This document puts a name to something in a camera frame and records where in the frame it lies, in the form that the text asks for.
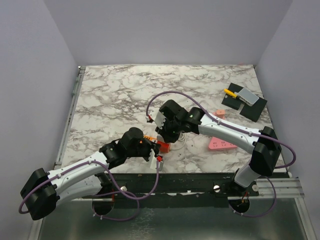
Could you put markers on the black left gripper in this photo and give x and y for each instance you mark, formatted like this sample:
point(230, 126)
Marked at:
point(152, 146)

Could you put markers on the black flat box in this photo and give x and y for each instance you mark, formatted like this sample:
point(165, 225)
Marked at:
point(254, 112)

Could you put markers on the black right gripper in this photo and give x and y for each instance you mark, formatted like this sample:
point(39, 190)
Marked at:
point(167, 137)

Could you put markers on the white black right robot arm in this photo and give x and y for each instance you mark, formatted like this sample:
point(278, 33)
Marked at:
point(262, 145)

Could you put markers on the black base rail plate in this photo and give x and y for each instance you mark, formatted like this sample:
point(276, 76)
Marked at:
point(183, 190)

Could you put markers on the aluminium frame rail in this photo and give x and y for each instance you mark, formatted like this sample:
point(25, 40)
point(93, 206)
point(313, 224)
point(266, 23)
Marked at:
point(112, 99)

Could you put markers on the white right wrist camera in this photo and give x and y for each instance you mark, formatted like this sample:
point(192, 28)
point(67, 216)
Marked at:
point(155, 116)

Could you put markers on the small pink charger adapter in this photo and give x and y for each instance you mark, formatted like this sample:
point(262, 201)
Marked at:
point(220, 113)

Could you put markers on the pink triangular power strip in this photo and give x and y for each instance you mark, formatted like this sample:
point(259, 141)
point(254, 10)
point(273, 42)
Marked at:
point(217, 144)

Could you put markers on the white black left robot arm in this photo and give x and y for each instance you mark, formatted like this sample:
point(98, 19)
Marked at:
point(44, 190)

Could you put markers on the red cube socket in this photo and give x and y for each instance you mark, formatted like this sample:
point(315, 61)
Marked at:
point(164, 147)

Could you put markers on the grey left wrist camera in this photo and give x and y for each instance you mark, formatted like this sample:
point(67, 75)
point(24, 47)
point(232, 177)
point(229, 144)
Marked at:
point(156, 161)

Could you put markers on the orange power strip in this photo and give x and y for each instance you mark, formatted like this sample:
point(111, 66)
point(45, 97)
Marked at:
point(150, 138)

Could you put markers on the white grey network switch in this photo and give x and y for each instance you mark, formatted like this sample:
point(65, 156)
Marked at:
point(247, 97)

